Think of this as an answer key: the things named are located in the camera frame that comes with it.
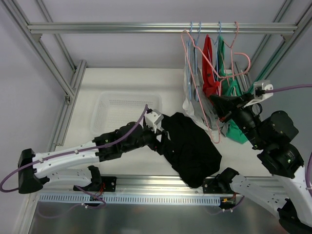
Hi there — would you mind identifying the pink hanger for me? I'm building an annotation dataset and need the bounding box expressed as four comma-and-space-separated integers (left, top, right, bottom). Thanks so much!
182, 35, 247, 144
224, 21, 239, 80

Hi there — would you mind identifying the white tank top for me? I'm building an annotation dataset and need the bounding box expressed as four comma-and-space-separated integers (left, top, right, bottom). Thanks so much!
182, 68, 209, 133

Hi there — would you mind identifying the black tank top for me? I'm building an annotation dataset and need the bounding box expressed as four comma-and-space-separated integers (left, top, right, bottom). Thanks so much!
161, 112, 222, 188

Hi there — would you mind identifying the light blue hanger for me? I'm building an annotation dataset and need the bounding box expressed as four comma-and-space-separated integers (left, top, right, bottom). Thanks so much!
194, 22, 202, 75
211, 20, 224, 96
186, 34, 199, 102

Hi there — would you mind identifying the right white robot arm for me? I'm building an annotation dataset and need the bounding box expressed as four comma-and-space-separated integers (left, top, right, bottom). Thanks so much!
209, 94, 312, 234

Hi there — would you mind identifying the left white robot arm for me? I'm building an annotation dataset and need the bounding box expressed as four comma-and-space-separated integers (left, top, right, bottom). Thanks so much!
18, 122, 171, 194

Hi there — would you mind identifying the grey tank top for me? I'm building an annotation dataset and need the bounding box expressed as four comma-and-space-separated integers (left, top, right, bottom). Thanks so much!
190, 45, 230, 136

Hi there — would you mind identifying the green tank top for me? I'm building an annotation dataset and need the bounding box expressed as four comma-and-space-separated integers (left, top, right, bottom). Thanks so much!
217, 36, 248, 144

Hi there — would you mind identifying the red tank top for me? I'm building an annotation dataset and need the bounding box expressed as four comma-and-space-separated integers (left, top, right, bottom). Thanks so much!
202, 35, 220, 97

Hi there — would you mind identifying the white plastic basket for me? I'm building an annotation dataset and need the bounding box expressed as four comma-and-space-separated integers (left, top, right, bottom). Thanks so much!
90, 91, 162, 136

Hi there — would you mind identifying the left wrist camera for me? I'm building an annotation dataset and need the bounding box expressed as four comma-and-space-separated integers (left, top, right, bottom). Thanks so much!
144, 110, 164, 134

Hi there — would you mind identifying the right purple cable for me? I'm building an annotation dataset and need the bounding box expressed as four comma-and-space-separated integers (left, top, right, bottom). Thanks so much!
255, 84, 312, 95

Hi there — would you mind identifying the purple cable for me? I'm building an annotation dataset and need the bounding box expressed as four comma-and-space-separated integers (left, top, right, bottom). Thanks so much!
0, 104, 152, 193
255, 84, 312, 95

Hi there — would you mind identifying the aluminium front rail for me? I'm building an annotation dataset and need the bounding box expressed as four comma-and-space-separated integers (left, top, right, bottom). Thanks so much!
39, 173, 235, 195

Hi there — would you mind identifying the aluminium frame right post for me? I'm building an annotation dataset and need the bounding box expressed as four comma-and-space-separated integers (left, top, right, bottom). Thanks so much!
237, 0, 312, 93

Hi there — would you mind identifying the aluminium frame post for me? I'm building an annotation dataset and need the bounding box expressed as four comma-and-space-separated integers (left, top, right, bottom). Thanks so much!
237, 0, 312, 93
0, 0, 87, 105

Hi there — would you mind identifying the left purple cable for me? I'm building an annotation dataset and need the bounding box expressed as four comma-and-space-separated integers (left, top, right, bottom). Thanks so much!
0, 104, 152, 193

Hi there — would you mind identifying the aluminium frame left post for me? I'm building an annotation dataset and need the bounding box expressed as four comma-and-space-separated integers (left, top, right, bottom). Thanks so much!
0, 0, 87, 105

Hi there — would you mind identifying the aluminium hanging rail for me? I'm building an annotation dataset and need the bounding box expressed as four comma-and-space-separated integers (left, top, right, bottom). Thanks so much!
28, 22, 296, 35

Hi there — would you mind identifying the white slotted cable duct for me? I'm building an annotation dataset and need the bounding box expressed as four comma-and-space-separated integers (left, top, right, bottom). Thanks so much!
39, 193, 221, 206

